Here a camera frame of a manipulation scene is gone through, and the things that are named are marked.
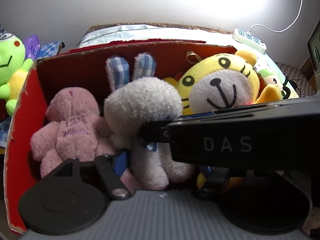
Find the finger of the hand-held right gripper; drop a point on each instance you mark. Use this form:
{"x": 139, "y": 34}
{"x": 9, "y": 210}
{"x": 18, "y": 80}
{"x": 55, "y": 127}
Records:
{"x": 156, "y": 131}
{"x": 200, "y": 115}

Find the white power strip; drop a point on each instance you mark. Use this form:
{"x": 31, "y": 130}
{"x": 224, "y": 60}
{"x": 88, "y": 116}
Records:
{"x": 250, "y": 40}

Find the blue checkered cloth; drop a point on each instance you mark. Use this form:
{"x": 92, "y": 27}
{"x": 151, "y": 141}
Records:
{"x": 51, "y": 48}

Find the yellow tiger plush toy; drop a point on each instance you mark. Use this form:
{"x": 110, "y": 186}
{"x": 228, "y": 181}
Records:
{"x": 225, "y": 85}

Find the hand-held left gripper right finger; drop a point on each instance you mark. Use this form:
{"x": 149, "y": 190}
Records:
{"x": 215, "y": 180}

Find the small green-hat doll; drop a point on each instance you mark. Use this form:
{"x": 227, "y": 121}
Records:
{"x": 272, "y": 81}

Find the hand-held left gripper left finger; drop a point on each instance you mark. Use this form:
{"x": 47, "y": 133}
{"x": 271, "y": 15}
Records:
{"x": 121, "y": 165}

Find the red cardboard box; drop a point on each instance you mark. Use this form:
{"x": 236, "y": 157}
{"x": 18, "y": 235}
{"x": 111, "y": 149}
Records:
{"x": 75, "y": 67}

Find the purple tissue pack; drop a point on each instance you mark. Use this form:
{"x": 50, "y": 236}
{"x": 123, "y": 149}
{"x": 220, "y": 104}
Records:
{"x": 32, "y": 46}

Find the green frog plush toy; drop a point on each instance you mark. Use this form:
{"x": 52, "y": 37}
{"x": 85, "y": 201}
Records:
{"x": 10, "y": 62}

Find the light green printed bed mat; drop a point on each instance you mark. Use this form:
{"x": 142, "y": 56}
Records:
{"x": 150, "y": 33}

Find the white rabbit plush toy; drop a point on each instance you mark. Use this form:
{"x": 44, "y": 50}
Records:
{"x": 142, "y": 100}

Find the pink plush toy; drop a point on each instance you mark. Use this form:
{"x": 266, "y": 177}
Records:
{"x": 70, "y": 130}

